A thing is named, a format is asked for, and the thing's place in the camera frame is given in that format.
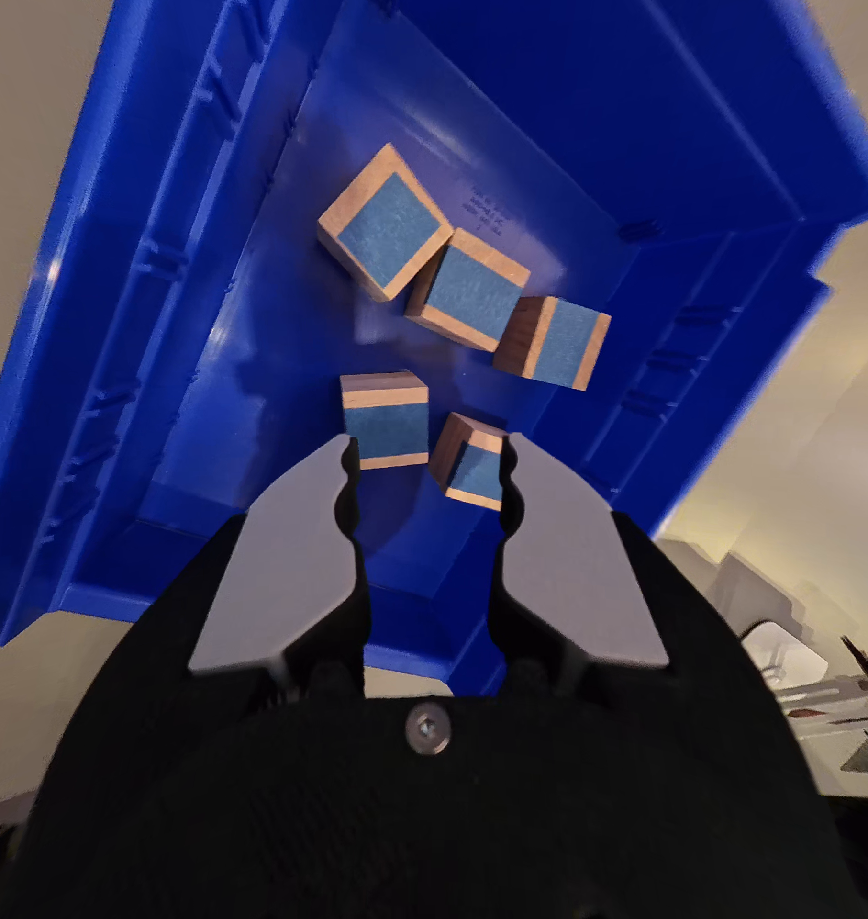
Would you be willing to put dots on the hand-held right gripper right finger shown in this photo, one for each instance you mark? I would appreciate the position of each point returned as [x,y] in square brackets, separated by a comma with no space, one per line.
[577,574]

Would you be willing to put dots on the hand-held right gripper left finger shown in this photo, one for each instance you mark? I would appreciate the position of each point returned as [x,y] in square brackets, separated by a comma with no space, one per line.
[283,574]

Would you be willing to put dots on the wooden cube with blue stripe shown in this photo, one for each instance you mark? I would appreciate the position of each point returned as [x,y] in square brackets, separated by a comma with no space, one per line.
[559,344]
[473,291]
[473,470]
[387,226]
[385,427]

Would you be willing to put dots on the blue plastic bin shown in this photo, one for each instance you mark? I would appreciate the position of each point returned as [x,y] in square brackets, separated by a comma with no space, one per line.
[620,108]

